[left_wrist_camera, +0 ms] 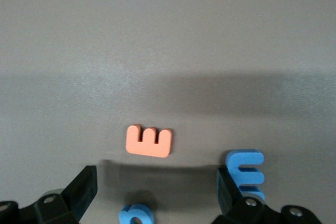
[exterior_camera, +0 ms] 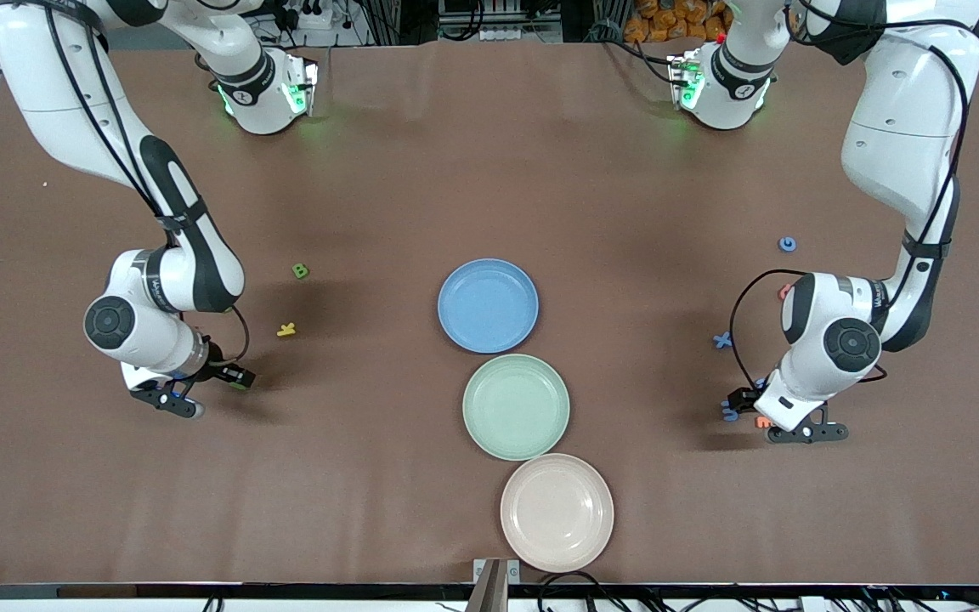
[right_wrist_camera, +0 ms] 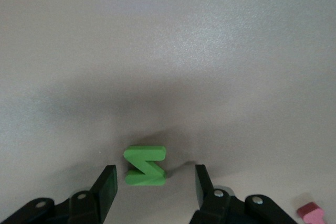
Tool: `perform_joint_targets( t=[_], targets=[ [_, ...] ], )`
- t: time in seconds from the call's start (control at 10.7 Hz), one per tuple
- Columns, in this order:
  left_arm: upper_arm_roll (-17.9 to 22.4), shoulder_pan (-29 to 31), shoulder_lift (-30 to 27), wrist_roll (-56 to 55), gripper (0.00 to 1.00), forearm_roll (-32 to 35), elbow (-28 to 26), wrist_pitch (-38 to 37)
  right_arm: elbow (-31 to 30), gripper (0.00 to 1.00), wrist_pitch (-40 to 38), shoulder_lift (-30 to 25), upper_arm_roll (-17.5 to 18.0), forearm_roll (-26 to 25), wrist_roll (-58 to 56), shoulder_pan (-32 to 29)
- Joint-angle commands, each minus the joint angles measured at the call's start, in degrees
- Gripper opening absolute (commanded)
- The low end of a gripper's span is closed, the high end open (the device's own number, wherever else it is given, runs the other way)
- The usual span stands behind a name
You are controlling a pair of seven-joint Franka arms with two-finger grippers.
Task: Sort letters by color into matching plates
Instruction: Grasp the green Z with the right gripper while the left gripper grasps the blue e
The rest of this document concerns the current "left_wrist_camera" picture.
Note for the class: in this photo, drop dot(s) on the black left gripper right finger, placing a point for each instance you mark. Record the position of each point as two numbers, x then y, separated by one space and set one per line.
228 197

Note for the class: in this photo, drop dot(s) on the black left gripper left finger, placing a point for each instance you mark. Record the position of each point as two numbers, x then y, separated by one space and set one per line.
78 195

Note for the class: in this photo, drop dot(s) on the blue foam letter E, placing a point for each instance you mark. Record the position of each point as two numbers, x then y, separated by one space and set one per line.
233 161

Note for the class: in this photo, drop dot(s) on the blue foam letter Q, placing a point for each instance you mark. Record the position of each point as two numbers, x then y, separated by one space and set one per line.
126 214

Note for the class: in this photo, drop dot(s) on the orange foam letter E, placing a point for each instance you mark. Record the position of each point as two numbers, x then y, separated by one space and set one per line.
148 149

